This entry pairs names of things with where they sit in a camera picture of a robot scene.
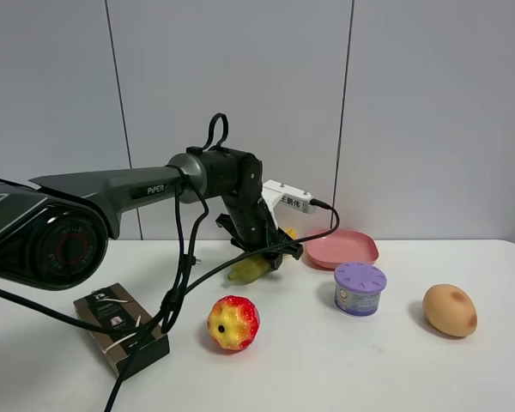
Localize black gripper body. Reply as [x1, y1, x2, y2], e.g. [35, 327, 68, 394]
[215, 192, 304, 270]

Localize toy corn cob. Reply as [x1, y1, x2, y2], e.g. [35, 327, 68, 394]
[227, 227, 298, 284]

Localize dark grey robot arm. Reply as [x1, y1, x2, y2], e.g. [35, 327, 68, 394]
[0, 147, 303, 291]

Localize pink plastic plate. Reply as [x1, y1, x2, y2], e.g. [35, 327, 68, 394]
[306, 229, 379, 270]

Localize red yellow toy strawberry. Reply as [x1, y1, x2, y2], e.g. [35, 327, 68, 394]
[207, 295, 261, 352]

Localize purple lidded white can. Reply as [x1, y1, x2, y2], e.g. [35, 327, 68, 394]
[334, 262, 387, 317]

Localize brown coffee capsule box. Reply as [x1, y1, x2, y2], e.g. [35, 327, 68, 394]
[73, 283, 170, 378]

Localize tan spotted toy potato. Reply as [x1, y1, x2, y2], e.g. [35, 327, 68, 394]
[422, 284, 477, 338]

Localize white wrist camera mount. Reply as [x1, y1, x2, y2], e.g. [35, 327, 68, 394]
[261, 179, 316, 228]

